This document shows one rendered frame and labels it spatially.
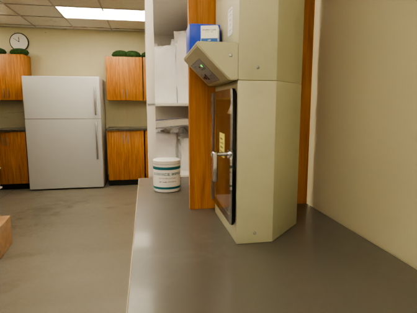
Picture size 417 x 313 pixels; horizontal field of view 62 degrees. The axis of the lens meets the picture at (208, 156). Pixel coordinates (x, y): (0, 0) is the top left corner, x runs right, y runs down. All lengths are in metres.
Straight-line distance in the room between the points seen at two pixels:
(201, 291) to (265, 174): 0.39
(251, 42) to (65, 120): 5.13
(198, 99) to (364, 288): 0.83
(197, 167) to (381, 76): 0.70
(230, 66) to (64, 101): 5.10
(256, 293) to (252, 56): 0.60
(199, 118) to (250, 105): 0.38
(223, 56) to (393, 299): 0.69
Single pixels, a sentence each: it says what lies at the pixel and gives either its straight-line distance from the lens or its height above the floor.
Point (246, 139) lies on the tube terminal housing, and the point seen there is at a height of 1.25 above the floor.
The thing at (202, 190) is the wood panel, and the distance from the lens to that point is 1.37.
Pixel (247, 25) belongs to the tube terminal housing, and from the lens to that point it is 1.00.
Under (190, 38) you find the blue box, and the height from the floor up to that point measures 1.55.
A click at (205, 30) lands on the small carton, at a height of 1.56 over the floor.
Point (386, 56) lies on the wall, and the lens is 1.15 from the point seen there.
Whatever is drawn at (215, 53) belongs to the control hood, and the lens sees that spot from 0.97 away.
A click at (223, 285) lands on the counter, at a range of 0.83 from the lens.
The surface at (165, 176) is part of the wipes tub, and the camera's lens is 1.62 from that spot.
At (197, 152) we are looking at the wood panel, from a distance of 1.33.
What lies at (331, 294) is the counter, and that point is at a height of 0.94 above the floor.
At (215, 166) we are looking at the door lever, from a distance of 1.02.
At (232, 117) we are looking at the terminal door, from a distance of 0.98.
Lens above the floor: 1.34
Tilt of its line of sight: 8 degrees down
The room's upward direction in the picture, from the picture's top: straight up
